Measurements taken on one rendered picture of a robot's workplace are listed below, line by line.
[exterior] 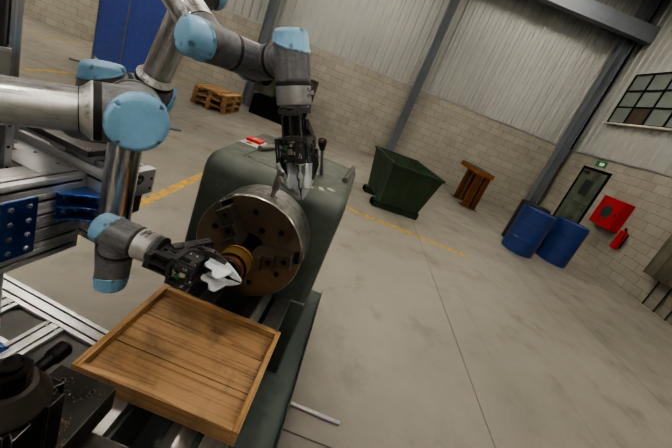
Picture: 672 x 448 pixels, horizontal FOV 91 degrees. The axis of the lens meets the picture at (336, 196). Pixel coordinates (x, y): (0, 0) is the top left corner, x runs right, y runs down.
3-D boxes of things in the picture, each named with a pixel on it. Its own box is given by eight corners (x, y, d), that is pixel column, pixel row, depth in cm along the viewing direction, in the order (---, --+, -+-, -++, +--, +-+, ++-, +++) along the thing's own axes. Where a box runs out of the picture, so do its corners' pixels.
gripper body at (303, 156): (275, 166, 70) (270, 108, 67) (285, 159, 79) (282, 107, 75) (310, 166, 69) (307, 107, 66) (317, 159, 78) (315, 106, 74)
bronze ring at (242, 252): (229, 235, 88) (213, 249, 79) (261, 248, 88) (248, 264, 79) (220, 263, 91) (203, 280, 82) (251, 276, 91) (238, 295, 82)
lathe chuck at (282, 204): (198, 254, 107) (229, 169, 98) (285, 296, 108) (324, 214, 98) (182, 268, 99) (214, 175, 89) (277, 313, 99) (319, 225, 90)
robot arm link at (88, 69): (67, 94, 101) (73, 49, 97) (117, 103, 112) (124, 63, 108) (78, 107, 95) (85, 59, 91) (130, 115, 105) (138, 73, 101)
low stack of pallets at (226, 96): (210, 100, 898) (214, 84, 885) (240, 111, 904) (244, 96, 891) (188, 101, 779) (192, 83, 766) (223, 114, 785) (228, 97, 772)
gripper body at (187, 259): (187, 294, 74) (138, 273, 75) (206, 275, 83) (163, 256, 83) (195, 266, 72) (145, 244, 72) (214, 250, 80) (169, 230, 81)
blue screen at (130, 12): (68, 59, 718) (83, -62, 648) (111, 70, 779) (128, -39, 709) (125, 122, 480) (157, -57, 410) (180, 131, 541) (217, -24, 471)
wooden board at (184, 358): (161, 295, 95) (164, 283, 94) (276, 342, 95) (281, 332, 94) (68, 377, 67) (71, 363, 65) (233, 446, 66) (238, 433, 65)
